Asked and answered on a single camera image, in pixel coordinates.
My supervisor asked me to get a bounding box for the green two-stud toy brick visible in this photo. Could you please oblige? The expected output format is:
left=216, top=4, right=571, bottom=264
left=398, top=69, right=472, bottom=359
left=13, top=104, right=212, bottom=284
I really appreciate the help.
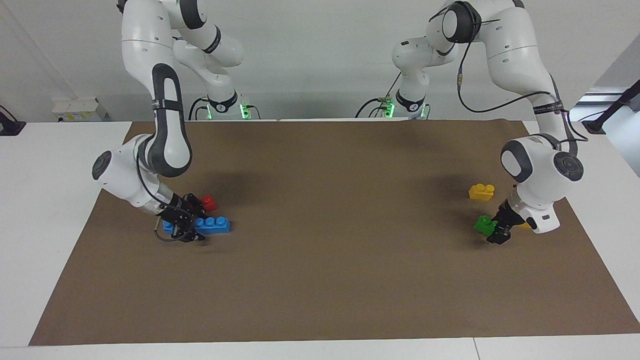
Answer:
left=473, top=215, right=498, bottom=237

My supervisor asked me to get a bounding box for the brown paper mat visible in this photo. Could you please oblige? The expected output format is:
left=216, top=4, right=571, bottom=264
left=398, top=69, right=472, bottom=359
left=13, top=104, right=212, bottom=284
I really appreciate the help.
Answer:
left=29, top=120, right=640, bottom=347

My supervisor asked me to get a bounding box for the black stand with clamp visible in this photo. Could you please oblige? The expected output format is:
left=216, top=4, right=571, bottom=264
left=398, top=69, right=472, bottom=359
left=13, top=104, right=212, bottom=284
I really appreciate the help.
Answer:
left=581, top=80, right=640, bottom=135

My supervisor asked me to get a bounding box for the black table clamp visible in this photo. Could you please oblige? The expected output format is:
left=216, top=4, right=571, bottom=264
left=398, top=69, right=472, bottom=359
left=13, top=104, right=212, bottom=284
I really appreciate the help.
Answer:
left=0, top=105, right=27, bottom=137

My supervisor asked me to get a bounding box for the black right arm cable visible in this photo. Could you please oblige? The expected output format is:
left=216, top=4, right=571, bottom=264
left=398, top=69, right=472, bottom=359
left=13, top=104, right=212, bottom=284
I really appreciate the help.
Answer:
left=136, top=150, right=198, bottom=244

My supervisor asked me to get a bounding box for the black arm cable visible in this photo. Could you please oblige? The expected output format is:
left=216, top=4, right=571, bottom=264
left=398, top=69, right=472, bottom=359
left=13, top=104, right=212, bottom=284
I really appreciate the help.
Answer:
left=136, top=150, right=198, bottom=244
left=429, top=5, right=590, bottom=146

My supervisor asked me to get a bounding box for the black base cable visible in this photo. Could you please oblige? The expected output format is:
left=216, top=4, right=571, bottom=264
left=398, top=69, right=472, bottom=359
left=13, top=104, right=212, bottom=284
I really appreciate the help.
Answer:
left=356, top=75, right=402, bottom=119
left=188, top=96, right=211, bottom=121

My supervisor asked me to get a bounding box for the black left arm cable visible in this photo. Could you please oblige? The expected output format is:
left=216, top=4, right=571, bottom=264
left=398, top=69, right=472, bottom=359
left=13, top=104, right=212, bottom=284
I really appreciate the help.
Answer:
left=429, top=5, right=590, bottom=146

